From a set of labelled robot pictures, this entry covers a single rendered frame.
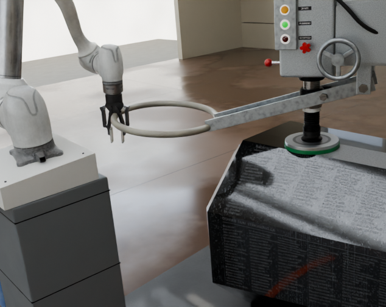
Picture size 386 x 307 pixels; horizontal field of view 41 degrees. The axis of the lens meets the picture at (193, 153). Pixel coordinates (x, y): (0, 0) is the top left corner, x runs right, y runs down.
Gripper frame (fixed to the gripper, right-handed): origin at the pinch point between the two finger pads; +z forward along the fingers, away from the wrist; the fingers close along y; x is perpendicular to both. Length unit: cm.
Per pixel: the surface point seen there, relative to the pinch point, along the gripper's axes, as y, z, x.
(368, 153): 106, -5, -29
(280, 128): 74, -2, 7
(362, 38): 99, -49, -30
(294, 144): 79, -6, -23
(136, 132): 14.8, -10.0, -22.7
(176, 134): 31.6, -9.5, -22.7
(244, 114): 59, -16, -16
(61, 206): -10, 11, -49
